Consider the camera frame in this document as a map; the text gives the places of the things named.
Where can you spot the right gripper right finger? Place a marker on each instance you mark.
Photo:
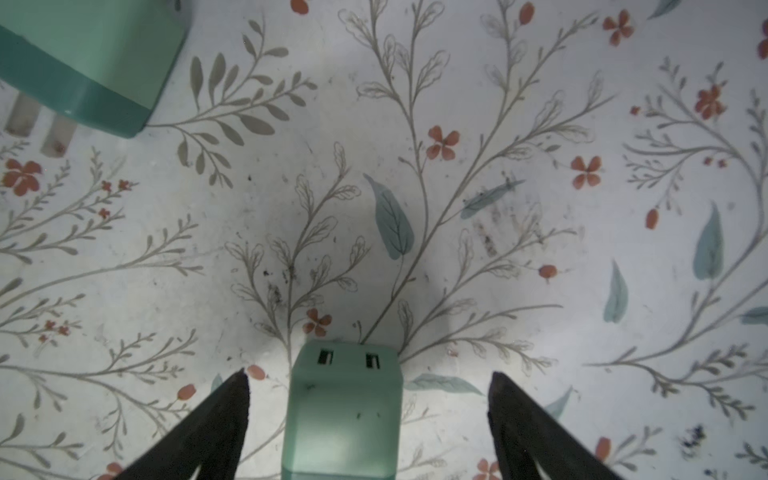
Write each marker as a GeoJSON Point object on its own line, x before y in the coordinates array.
{"type": "Point", "coordinates": [530, 443]}

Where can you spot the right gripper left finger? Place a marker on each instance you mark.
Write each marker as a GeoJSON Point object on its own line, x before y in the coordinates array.
{"type": "Point", "coordinates": [206, 444]}

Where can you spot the green charger cube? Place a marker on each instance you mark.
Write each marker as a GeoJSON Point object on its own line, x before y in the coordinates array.
{"type": "Point", "coordinates": [101, 64]}
{"type": "Point", "coordinates": [344, 413]}

